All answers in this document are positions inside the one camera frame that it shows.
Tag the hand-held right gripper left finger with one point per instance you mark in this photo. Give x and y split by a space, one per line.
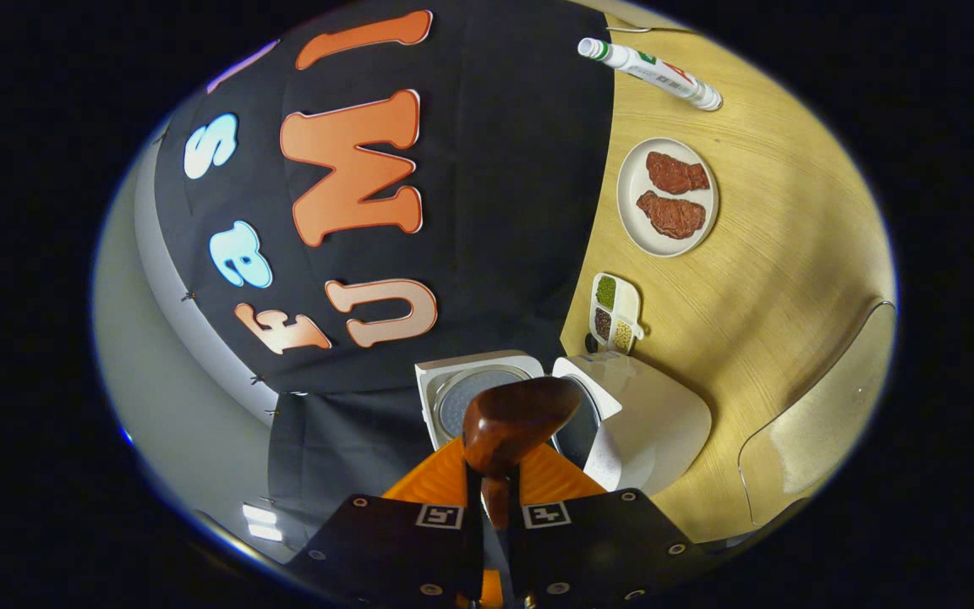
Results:
394 550

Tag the white drink bottle green cap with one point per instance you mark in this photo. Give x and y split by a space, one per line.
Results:
656 72

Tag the long ceiling light strip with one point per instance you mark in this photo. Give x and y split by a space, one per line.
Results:
260 523

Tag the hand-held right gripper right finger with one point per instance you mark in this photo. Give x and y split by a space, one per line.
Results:
605 550

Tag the black backdrop cloth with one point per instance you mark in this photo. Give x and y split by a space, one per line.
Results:
495 211

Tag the white divided condiment dish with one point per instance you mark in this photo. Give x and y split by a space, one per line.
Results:
626 313

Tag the red steak piece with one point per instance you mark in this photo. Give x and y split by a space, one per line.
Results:
675 173
673 216

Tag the clear plastic tray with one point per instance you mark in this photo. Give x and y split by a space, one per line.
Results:
825 423

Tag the white rice cooker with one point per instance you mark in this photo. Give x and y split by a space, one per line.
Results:
664 423

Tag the round beige plate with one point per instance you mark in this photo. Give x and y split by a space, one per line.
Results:
635 169

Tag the brown wooden spoon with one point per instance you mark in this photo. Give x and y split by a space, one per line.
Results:
512 419

